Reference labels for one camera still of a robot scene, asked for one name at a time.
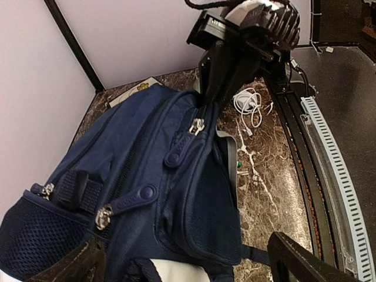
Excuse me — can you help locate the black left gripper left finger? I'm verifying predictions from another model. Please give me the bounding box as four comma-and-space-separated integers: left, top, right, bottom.
28, 237, 106, 282

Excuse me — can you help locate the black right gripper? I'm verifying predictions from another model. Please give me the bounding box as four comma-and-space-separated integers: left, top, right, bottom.
187, 8, 297, 106

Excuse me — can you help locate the white charger with cable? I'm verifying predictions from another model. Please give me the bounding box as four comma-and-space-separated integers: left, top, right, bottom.
232, 87, 274, 137

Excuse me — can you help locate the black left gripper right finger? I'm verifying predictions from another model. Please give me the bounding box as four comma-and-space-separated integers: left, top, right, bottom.
267, 232, 357, 281

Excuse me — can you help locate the black front table rail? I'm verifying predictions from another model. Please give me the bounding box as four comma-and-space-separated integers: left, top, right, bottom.
264, 75, 338, 267

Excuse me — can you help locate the white slotted cable duct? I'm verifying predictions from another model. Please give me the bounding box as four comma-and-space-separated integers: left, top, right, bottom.
301, 96, 375, 281

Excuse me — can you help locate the pale green ceramic bowl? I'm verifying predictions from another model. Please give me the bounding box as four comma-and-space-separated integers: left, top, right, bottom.
193, 69, 201, 93

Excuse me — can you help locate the navy blue student backpack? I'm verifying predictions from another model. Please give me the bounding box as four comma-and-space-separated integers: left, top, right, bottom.
1, 85, 269, 281

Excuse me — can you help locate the floral square ceramic plate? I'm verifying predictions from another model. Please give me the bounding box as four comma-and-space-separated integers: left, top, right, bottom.
108, 77, 162, 108

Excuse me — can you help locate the black right corner frame post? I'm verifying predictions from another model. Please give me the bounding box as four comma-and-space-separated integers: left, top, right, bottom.
44, 0, 105, 93

